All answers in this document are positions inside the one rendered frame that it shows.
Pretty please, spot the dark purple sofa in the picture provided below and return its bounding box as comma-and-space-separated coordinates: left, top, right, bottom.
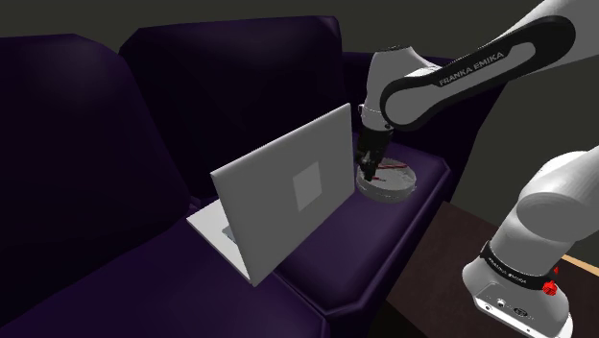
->
0, 14, 504, 338

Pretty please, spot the silver open laptop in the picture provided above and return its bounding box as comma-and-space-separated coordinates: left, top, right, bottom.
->
185, 102, 357, 288

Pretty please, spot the dark brown robot stand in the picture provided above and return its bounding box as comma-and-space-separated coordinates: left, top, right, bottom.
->
384, 200, 599, 338

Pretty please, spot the white round plate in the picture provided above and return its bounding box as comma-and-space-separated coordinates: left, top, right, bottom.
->
355, 157, 419, 205

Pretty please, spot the red pen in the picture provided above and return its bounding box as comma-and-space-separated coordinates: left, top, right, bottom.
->
371, 160, 409, 184

